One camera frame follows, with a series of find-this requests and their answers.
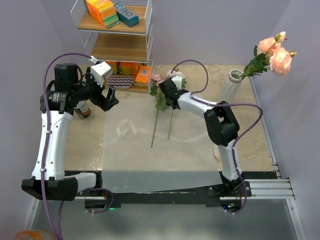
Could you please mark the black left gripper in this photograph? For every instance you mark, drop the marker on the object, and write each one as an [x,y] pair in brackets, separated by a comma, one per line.
[100,100]

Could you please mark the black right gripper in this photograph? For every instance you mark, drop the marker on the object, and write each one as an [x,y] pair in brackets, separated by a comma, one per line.
[178,89]

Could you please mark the cream printed ribbon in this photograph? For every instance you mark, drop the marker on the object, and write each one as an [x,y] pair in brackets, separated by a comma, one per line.
[129,138]

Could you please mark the white bouquet wrapping paper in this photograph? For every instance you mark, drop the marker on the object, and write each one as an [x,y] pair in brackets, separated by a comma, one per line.
[147,177]

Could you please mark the pink rose stem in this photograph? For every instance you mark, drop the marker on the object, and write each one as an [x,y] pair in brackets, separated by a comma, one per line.
[270,55]
[183,85]

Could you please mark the pink rose bunch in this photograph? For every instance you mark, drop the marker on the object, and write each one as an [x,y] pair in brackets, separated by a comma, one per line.
[155,80]

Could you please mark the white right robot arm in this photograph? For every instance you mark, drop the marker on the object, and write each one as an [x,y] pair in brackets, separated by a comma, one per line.
[222,129]

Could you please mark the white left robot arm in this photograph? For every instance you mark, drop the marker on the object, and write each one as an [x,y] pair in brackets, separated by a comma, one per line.
[57,105]

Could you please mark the white ribbed vase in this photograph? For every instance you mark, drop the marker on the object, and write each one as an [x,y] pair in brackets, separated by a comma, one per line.
[230,86]

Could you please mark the purple wavy scrub pad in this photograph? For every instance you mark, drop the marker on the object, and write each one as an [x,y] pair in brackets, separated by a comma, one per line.
[121,82]

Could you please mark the brown tin can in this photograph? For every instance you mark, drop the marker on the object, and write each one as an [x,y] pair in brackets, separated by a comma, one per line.
[82,110]

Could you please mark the orange sponge box right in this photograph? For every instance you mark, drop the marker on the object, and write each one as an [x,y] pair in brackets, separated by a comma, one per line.
[143,75]

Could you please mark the orange sponge box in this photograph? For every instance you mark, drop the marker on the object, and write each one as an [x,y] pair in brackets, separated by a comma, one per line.
[114,66]
[129,68]
[143,75]

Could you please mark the orange sponge box left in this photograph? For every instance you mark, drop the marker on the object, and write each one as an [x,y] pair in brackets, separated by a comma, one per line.
[114,66]

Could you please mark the orange sponge box middle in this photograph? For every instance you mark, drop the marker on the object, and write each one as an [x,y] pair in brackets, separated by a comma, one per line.
[129,68]

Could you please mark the blue RIO box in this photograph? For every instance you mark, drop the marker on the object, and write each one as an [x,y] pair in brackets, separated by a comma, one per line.
[125,15]

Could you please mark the orange sponge pack top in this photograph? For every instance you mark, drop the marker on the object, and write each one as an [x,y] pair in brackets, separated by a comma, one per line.
[104,12]

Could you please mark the orange plastic bottle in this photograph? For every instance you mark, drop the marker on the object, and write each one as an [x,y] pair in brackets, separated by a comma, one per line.
[34,234]

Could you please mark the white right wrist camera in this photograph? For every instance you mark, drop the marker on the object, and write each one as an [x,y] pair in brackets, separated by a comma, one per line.
[177,80]

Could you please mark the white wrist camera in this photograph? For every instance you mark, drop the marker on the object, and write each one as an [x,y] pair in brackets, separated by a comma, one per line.
[177,80]
[100,72]

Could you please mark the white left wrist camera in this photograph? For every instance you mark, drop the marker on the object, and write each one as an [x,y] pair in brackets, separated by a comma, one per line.
[100,72]

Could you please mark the white wire wooden shelf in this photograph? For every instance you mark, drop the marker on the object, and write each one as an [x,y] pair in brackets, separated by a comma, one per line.
[119,43]

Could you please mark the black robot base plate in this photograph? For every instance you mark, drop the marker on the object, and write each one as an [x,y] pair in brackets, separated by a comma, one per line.
[228,196]

